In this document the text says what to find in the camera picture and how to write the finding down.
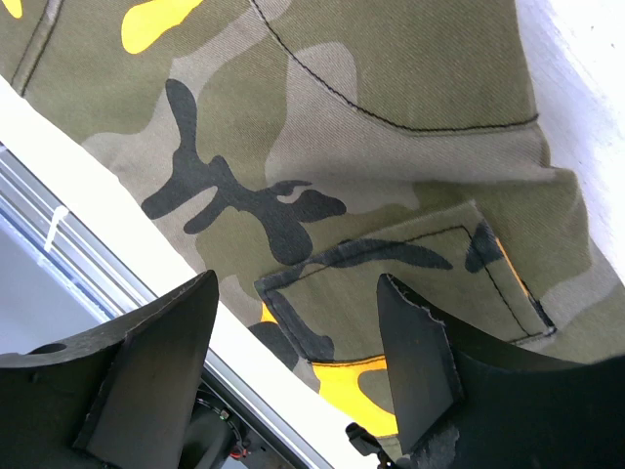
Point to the aluminium frame rail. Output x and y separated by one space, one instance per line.
59 280

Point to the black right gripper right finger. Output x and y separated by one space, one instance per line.
465 399

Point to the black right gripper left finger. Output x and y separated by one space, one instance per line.
119 395

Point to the camouflage yellow green trousers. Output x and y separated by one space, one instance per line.
302 149

